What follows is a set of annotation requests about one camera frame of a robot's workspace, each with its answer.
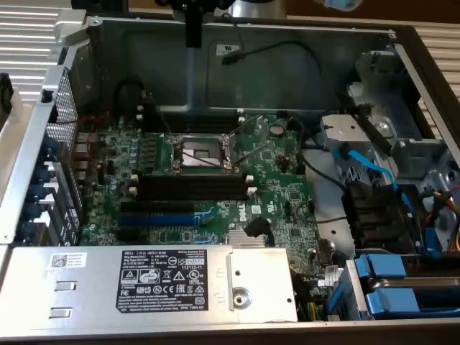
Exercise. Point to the black RAM slot white latches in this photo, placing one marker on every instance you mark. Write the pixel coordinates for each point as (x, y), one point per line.
(194, 179)
(194, 193)
(194, 113)
(194, 125)

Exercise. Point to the white certification sticker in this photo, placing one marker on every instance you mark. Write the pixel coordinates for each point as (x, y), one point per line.
(224, 47)

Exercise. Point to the grey metal PC case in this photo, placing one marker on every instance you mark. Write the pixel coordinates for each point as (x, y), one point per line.
(108, 54)

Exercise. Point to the black box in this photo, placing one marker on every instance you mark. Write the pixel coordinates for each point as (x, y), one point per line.
(100, 3)

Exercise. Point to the thin metal locking lever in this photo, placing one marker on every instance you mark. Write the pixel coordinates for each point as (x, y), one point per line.
(164, 121)
(251, 151)

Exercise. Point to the coin cell battery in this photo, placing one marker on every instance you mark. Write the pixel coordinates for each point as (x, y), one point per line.
(276, 130)

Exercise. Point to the CPU socket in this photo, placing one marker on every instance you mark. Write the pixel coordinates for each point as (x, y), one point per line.
(201, 158)

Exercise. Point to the metal port blocks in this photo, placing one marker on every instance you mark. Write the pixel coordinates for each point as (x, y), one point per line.
(82, 143)

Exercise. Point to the green motherboard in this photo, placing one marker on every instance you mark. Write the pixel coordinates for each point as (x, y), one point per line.
(273, 179)

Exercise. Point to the long black expansion slot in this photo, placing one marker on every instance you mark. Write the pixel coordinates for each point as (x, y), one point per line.
(158, 207)

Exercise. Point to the blue card retainer clip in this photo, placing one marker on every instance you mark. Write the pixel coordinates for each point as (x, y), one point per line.
(37, 192)
(42, 175)
(27, 228)
(50, 147)
(32, 210)

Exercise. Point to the blue expansion slot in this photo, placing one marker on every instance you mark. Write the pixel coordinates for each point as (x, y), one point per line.
(158, 220)

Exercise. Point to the black part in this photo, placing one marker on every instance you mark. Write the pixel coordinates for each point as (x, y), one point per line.
(5, 93)

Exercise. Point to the black diagonal strut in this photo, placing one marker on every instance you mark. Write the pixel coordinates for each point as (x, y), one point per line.
(373, 133)

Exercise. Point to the black angled SATA connector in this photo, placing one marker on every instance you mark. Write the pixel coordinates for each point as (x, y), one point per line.
(256, 226)

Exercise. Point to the short black expansion slot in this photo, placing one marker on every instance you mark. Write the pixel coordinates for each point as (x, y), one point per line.
(127, 234)

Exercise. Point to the silver finned chipset heatsink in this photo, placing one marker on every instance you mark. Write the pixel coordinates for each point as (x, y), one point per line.
(248, 239)

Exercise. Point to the grey metal disk bay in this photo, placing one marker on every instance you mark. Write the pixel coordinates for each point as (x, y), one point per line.
(413, 154)

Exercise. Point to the black power supply label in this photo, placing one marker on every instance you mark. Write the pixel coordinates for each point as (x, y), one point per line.
(161, 280)

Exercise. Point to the black ribbed plastic block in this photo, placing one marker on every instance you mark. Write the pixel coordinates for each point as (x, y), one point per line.
(373, 215)

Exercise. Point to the white QR code sticker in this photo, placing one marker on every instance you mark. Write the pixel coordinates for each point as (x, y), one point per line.
(68, 260)

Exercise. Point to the silver power supply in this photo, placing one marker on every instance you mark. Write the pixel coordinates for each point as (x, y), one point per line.
(90, 287)

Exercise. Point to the blue disk carrier latch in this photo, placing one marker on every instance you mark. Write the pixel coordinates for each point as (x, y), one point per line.
(384, 266)
(391, 302)

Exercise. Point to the blue grey disk cage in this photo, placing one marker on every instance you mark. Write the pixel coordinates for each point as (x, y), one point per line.
(338, 298)

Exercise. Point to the aluminium clamp bracket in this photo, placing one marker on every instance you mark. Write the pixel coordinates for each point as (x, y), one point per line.
(68, 25)

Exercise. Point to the silver metal bracket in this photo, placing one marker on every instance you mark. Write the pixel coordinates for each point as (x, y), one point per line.
(345, 129)

